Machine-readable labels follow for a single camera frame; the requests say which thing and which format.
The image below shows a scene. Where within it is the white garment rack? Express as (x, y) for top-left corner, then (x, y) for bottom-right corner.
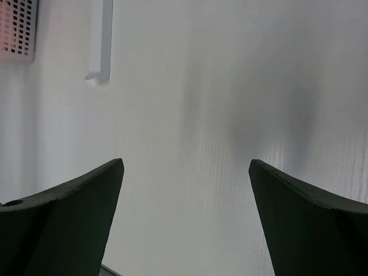
(85, 0), (113, 87)

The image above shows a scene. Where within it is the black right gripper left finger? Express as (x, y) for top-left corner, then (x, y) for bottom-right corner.
(1, 159), (124, 275)

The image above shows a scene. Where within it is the white perforated laundry basket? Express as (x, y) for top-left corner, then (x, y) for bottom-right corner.
(0, 0), (38, 64)

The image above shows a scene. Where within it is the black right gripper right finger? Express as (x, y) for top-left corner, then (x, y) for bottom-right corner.
(248, 159), (367, 275)

